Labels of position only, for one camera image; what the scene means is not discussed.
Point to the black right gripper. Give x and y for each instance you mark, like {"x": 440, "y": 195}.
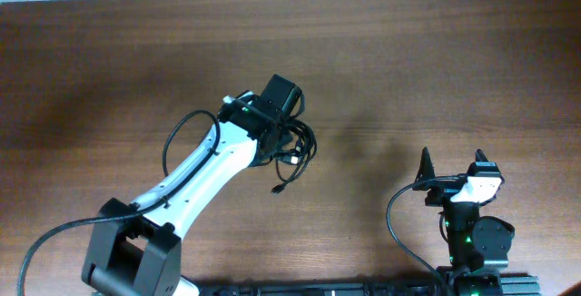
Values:
{"x": 441, "y": 188}

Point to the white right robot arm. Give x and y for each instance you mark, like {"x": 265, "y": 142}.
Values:
{"x": 477, "y": 245}

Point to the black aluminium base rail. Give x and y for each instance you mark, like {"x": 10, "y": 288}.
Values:
{"x": 505, "y": 286}

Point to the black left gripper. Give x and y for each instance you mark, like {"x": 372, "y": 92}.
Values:
{"x": 283, "y": 130}

